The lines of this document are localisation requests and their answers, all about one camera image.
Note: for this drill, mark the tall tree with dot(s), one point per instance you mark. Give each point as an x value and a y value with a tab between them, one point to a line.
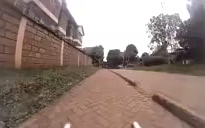
165	30

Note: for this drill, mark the grass verge strip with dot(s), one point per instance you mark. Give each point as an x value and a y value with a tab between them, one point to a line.
26	88

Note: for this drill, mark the robot's own part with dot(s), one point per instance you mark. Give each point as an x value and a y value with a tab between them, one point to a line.
67	125
136	125

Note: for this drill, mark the dark hedge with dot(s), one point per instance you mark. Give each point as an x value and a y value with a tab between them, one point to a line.
154	60

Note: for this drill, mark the row of trees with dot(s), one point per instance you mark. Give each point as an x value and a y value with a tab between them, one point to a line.
115	56

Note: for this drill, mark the red brick path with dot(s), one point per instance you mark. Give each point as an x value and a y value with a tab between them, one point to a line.
105	100

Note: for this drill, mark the reddish paved road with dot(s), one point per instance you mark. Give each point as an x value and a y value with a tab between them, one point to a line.
176	83

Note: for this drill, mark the brick boundary wall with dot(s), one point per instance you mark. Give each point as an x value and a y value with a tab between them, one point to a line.
40	46

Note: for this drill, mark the building behind wall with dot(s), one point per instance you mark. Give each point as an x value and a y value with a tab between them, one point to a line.
61	20

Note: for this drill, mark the grass strip beside road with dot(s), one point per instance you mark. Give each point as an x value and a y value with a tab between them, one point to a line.
183	69

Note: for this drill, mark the grey kerb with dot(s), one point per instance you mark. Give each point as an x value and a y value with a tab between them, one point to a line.
176	108

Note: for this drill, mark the vehicle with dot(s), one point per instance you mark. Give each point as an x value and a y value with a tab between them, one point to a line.
119	66

